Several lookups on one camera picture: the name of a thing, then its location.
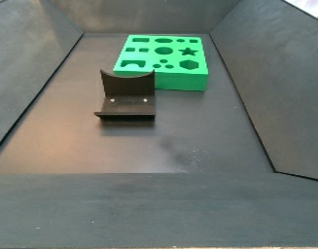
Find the green foam shape board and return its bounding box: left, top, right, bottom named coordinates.
left=114, top=35, right=209, bottom=91

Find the black curved holder stand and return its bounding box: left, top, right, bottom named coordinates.
left=95, top=70, right=157, bottom=119

